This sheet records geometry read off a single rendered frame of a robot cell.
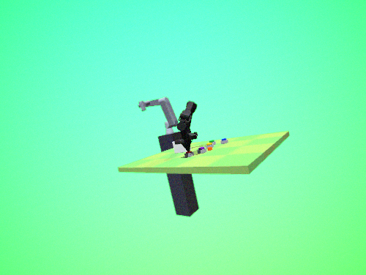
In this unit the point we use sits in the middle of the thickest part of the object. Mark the blue button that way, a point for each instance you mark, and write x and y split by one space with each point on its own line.
224 140

